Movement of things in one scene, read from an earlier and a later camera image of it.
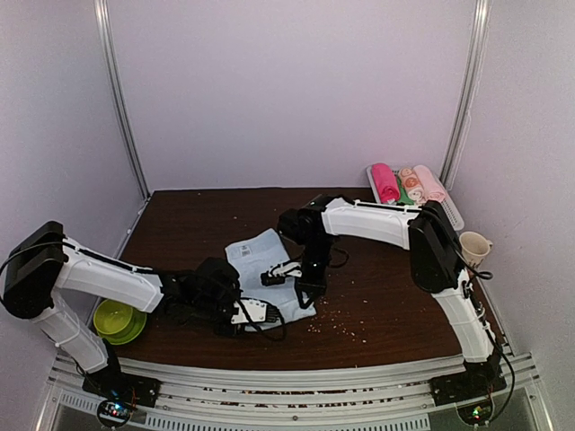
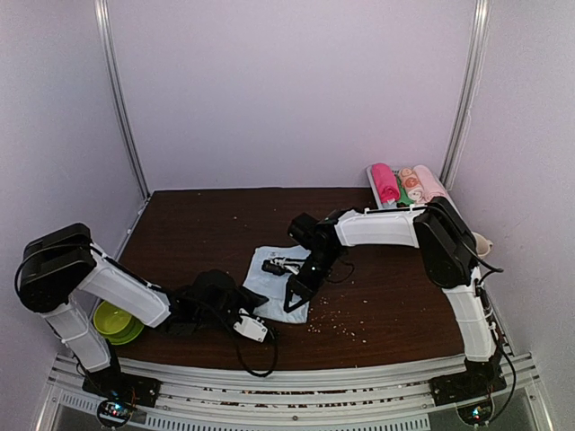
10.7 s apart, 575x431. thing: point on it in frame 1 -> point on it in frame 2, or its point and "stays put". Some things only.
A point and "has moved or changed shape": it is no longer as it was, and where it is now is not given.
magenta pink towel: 386,182 stays put
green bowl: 112,318 stays put
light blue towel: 252,258 has moved or changed shape
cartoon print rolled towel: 411,184 stays put
